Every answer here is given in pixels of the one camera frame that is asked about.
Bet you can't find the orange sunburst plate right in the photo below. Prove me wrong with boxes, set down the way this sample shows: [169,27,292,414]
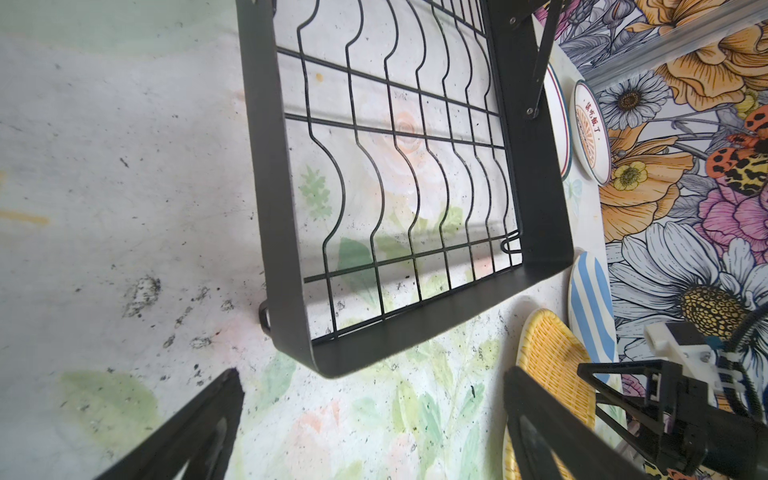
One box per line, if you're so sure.
[569,79,611,186]

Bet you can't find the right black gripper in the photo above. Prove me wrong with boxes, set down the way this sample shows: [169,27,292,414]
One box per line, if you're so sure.
[577,360,767,479]

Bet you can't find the white plate red ring pattern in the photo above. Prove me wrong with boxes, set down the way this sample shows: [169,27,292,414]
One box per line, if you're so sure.
[543,64,572,179]

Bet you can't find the yellow woven square plate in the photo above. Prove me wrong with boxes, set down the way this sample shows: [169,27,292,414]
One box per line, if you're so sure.
[502,308,598,480]

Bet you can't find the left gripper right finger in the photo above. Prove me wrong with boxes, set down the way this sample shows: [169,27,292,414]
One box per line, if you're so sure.
[503,366,646,480]

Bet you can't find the black wire dish rack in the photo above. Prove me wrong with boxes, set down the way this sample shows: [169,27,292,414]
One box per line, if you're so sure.
[236,1,573,378]

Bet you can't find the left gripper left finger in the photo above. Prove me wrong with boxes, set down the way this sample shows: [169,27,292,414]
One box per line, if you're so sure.
[99,368,244,479]

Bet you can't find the blue white striped plate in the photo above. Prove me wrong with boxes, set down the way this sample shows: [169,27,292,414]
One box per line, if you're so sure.
[568,251,618,363]

